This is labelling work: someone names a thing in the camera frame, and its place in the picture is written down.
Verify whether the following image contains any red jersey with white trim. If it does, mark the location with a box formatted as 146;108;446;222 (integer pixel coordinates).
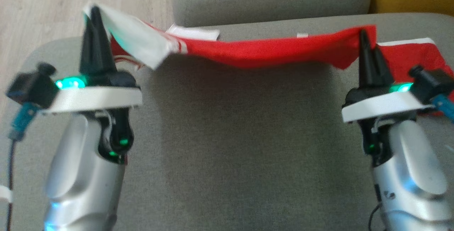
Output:
82;2;378;71

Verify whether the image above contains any left camera cable blue connector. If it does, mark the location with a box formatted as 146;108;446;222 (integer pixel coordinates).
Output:
4;103;39;231

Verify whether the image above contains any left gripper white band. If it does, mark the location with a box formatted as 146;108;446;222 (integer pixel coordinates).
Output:
43;6;143;114

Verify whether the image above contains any right camera cable blue connector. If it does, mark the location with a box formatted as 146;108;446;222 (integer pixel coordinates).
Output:
431;94;454;121

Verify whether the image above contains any plain red garment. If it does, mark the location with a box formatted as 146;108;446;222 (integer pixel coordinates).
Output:
376;38;454;82

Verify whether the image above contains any large grey sofa cushion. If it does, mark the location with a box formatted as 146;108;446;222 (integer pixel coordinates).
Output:
0;13;454;231

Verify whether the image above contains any camera cable blue connector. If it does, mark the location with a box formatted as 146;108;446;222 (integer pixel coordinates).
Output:
431;94;454;121
4;103;39;231

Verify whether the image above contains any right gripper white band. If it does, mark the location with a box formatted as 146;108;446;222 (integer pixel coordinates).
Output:
342;29;435;123

